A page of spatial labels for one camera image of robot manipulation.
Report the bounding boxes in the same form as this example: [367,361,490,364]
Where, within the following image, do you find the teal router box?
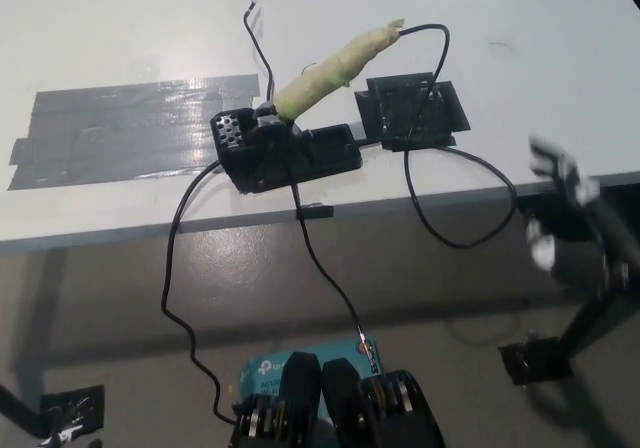
[238,336,384,414]

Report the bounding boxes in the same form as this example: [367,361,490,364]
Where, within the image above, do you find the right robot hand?
[527,137,601,269]

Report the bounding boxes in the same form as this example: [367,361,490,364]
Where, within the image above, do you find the tape-wrapped soldering iron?
[272,16,406,119]

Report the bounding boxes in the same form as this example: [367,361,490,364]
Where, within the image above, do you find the black wire with bare end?
[243,0,276,104]

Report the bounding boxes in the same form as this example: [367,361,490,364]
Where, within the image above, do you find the long black curly cable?
[160,162,239,424]

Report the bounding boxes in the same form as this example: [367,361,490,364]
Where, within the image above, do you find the black soldering iron base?
[208,100,362,194]

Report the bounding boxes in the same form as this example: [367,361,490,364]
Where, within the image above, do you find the black cable with ring terminal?
[287,167,374,354]

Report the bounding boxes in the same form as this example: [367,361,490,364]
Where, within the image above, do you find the black soldering iron cable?
[397,24,518,248]

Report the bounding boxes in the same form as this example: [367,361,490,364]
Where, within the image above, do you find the black taped plastic tray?
[353,71,471,152]

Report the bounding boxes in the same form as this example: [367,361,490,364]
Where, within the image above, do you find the grey duct tape patch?
[7,73,261,192]

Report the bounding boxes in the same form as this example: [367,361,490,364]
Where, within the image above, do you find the black robot torso blocks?
[227,350,446,448]

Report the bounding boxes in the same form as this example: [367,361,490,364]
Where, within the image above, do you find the small black tape strip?
[295,206,335,221]

